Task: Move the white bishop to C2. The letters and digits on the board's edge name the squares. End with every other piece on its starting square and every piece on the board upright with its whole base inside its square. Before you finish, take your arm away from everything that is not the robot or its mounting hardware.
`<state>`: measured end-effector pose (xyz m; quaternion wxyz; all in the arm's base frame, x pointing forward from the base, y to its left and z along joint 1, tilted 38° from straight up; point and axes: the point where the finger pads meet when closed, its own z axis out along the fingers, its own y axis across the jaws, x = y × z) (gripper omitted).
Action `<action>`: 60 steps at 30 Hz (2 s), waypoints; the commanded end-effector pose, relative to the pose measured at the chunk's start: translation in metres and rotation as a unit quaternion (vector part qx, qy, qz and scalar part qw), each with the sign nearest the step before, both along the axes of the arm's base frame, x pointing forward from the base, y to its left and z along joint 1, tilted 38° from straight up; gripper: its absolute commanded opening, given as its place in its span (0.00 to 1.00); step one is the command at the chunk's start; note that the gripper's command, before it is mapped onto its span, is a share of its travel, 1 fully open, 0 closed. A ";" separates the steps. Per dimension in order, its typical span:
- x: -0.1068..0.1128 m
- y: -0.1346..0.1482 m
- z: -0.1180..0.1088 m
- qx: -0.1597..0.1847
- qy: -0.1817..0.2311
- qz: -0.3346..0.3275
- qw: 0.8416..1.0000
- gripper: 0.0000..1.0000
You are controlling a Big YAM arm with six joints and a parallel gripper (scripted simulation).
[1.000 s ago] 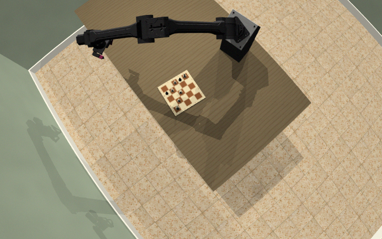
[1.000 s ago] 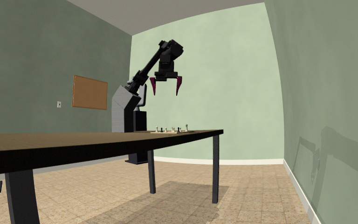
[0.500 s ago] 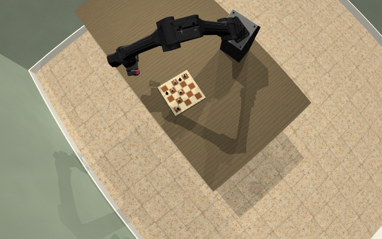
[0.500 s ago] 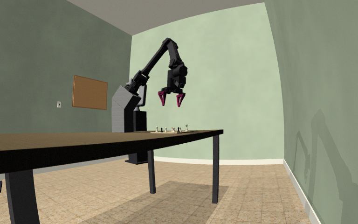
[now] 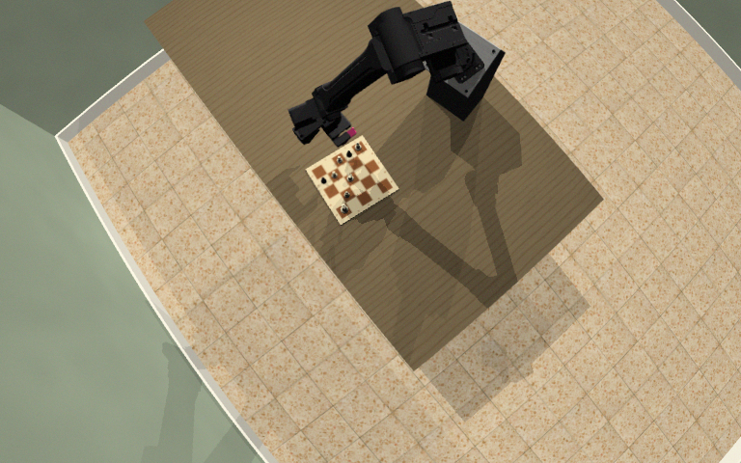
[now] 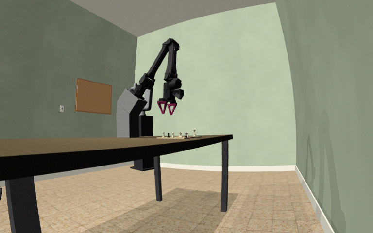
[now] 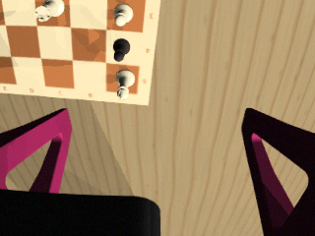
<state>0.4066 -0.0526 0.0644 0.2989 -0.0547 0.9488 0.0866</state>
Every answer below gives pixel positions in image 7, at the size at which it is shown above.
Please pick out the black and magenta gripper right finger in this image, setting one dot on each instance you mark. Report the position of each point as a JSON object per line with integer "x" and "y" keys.
{"x": 277, "y": 214}

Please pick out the black pawn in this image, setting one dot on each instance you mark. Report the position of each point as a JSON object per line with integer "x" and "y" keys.
{"x": 121, "y": 47}

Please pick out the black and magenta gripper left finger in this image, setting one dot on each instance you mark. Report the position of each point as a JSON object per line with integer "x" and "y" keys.
{"x": 18, "y": 144}

